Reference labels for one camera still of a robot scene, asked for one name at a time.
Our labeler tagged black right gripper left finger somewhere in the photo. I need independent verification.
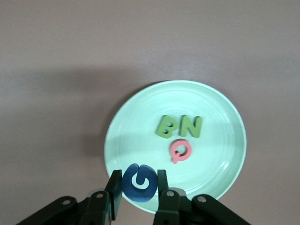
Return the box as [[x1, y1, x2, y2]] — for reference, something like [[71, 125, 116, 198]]
[[16, 170, 124, 225]]

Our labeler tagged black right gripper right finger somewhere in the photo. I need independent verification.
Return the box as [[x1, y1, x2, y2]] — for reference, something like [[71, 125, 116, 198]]
[[153, 169, 251, 225]]

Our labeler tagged blue foam letter G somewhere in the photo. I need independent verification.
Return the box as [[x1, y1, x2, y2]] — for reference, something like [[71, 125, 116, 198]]
[[121, 164, 158, 203]]

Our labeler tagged pink foam letter Q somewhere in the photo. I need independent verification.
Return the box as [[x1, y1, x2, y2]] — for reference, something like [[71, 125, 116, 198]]
[[169, 139, 193, 165]]

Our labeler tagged green foam letter N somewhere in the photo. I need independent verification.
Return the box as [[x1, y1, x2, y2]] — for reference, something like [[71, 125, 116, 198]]
[[179, 114, 203, 139]]

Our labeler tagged green foam letter B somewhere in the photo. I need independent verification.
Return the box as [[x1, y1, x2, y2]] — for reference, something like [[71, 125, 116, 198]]
[[156, 115, 180, 139]]

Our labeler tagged light green plate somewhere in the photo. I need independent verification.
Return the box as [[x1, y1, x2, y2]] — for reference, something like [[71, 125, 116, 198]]
[[104, 80, 247, 214]]

